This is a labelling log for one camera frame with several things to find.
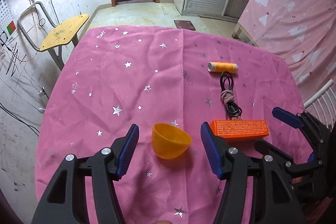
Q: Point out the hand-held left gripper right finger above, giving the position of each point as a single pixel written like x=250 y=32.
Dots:
x=210 y=146

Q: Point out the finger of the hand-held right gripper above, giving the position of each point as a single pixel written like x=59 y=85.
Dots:
x=273 y=151
x=287 y=117

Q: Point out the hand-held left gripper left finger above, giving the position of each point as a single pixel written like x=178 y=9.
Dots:
x=128 y=151

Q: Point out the yellow plastic cup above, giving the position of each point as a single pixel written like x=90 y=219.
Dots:
x=168 y=145

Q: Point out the orange box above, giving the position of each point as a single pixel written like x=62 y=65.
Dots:
x=241 y=129

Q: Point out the white slatted chair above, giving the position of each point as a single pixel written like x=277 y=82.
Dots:
x=323 y=90

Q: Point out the pink star-print tablecloth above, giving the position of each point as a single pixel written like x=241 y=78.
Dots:
x=118 y=87

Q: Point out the orange thread spool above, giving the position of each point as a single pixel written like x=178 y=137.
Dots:
x=223 y=67

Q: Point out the pink tree-print curtain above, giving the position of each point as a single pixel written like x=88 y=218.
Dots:
x=288 y=16

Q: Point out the white power strip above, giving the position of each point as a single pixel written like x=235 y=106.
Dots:
x=41 y=93

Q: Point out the brown doormat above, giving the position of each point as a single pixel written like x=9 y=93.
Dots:
x=185 y=25

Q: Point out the yellow wooden chair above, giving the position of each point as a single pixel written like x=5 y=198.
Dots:
x=63 y=32

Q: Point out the wooden bed frame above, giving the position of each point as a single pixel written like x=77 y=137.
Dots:
x=237 y=29

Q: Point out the green red wall socket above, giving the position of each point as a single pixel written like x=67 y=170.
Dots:
x=11 y=28

